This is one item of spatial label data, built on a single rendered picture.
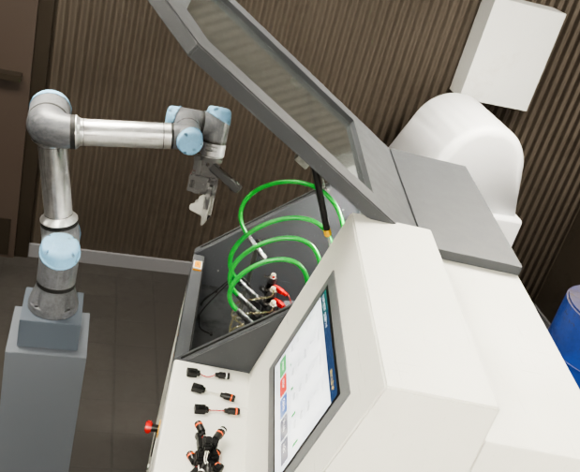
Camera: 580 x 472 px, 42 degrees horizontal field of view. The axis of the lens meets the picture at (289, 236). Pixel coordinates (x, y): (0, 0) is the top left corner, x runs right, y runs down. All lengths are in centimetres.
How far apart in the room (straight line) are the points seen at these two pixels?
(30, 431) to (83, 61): 196
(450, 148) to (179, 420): 209
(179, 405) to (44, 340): 57
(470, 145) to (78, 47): 194
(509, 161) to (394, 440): 248
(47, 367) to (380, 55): 245
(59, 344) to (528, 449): 148
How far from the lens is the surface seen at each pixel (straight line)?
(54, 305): 242
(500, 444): 152
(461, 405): 144
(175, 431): 201
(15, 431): 268
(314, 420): 162
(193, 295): 256
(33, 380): 254
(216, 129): 233
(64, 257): 234
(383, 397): 140
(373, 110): 421
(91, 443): 334
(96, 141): 219
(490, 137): 369
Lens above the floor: 235
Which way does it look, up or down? 27 degrees down
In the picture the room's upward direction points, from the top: 16 degrees clockwise
